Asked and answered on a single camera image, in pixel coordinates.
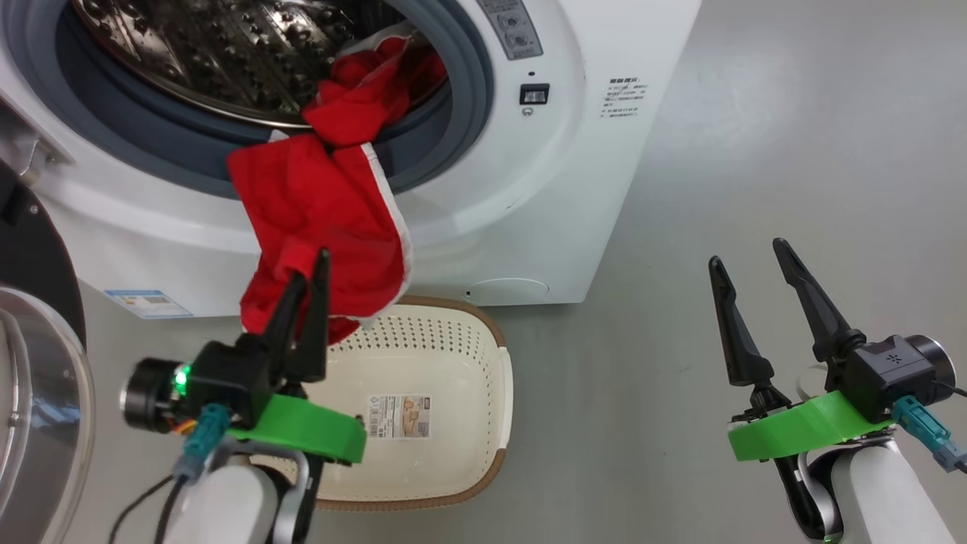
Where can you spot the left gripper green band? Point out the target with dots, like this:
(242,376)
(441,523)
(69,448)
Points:
(310,427)

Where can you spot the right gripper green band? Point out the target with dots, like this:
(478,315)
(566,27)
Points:
(801,431)

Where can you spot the red garment white trim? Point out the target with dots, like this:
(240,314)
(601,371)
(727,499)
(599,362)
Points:
(325,204)

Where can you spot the black round glass door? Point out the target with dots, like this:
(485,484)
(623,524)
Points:
(30,257)

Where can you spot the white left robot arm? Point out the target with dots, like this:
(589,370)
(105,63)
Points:
(219,506)

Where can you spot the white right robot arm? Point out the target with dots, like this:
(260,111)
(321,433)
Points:
(884,499)

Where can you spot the paper label on basket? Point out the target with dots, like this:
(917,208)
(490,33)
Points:
(399,416)

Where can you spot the cream perforated laundry basket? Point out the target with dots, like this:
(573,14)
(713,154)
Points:
(446,363)

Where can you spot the white front-load washing machine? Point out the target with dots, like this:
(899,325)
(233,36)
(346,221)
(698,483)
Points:
(529,211)

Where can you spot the blue energy label sticker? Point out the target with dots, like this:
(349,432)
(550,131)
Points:
(147,304)

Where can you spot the stainless steel washer drum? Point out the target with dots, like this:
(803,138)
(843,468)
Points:
(227,53)

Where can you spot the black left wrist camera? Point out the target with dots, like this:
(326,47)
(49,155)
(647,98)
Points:
(219,374)

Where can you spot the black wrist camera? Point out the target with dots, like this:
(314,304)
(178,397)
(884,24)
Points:
(891,370)
(219,374)

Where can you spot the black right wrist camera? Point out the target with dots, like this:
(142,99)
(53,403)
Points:
(891,370)

